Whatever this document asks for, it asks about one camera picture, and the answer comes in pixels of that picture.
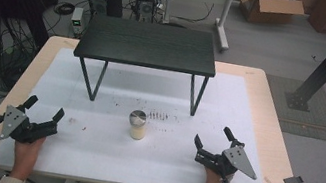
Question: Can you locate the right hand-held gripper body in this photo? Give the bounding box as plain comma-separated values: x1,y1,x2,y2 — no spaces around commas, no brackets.
192,137,263,183

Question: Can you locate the open cardboard box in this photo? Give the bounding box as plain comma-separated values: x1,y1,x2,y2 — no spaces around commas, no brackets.
232,0,308,33

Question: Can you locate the grey floor mat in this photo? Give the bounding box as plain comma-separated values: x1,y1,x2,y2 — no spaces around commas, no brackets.
257,72,326,141

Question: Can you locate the person's left hand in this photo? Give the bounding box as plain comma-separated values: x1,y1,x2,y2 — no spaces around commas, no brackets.
8,131,47,183

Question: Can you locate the open electronics rig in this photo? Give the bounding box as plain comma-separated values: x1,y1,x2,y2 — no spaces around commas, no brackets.
128,0,161,25

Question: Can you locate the black shelf with metal legs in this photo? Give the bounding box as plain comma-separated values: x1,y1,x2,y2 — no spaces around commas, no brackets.
65,9,224,123

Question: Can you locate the grey power supply unit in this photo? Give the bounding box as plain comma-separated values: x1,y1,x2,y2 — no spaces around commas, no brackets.
67,6,89,39

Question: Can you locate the light wooden table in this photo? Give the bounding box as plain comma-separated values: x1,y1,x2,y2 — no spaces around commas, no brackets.
0,22,323,183

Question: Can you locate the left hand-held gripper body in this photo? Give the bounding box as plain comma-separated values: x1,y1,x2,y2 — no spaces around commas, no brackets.
0,103,61,150

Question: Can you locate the white table mat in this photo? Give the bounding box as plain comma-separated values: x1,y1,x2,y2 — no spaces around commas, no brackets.
0,36,287,183

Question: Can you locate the glass jar with metal lid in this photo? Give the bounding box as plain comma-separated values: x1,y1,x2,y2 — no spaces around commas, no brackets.
124,108,149,142

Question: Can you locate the coiled black cable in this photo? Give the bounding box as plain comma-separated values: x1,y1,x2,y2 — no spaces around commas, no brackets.
53,0,77,18

